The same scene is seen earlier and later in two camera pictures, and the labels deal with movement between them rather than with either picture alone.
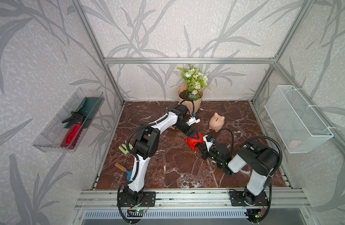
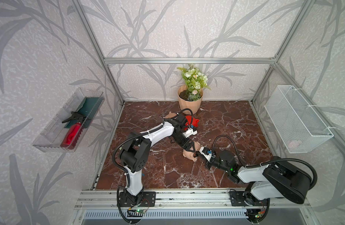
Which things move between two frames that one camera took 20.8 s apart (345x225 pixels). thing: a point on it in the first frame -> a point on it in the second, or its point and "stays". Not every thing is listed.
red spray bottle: (72, 133) stays
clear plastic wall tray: (65, 129) stays
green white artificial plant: (194, 80) stays
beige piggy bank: (216, 122) -> (190, 155)
